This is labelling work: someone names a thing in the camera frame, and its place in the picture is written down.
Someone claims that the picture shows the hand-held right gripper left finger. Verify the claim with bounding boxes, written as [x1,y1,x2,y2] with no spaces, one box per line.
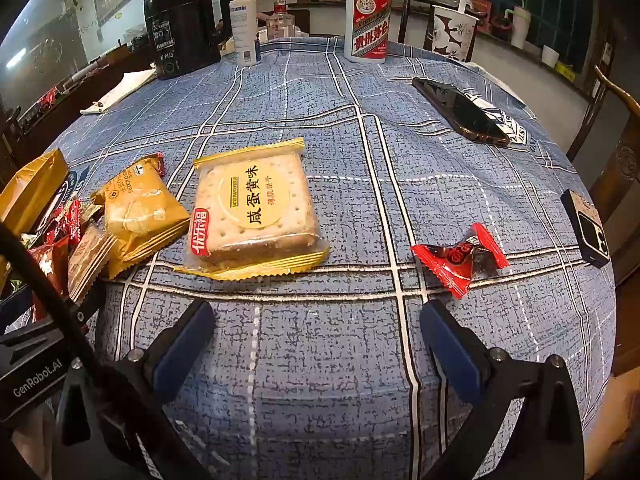
[52,299,217,480]

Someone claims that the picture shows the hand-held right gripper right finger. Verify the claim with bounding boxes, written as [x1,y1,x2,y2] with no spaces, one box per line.
[419,299,586,480]

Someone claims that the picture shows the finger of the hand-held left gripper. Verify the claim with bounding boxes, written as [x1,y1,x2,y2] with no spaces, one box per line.
[0,284,35,333]
[69,279,109,336]

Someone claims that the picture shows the yellow cake packet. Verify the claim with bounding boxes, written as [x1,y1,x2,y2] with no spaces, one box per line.
[91,155,192,281]

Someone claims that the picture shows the gold cardboard box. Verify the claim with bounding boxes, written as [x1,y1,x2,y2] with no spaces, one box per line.
[0,147,71,291]

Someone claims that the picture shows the square cracker packet yellow edges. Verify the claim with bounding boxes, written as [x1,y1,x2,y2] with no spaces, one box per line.
[174,137,331,282]

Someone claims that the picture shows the large red wrapped candy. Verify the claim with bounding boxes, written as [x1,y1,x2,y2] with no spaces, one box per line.
[411,223,510,300]

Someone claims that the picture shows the blue plaid tablecloth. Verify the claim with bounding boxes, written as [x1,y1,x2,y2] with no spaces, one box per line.
[44,35,617,480]

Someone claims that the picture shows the small black flip phone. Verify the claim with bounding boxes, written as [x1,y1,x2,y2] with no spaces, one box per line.
[560,188,612,269]

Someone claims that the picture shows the white notebook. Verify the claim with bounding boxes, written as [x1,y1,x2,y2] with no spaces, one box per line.
[80,68,157,115]

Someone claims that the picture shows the black smartphone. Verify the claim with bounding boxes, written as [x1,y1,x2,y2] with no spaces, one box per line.
[411,77,511,148]

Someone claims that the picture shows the carved wooden chair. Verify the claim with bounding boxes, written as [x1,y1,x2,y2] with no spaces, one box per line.
[566,64,640,377]

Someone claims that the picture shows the black electric kettle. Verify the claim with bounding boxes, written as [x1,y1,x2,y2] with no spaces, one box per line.
[143,0,235,81]

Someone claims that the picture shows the black and white paper cup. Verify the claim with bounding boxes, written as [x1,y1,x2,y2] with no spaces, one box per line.
[432,5,480,64]

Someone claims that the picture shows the white spray bottle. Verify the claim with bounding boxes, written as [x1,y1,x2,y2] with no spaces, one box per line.
[229,0,262,67]

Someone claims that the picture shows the white tumbler with straw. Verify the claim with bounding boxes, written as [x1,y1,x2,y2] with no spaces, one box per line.
[504,0,532,50]

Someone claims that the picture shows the white liquor bottle red label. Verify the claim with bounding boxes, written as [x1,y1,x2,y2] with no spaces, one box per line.
[344,0,393,65]

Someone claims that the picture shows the dark wooden chair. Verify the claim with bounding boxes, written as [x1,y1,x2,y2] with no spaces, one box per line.
[397,0,489,52]

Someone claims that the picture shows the clear glass bottle red cap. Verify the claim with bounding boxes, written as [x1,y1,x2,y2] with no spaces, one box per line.
[265,0,296,41]

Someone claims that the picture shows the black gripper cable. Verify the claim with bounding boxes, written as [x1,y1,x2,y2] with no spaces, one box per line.
[0,222,211,480]

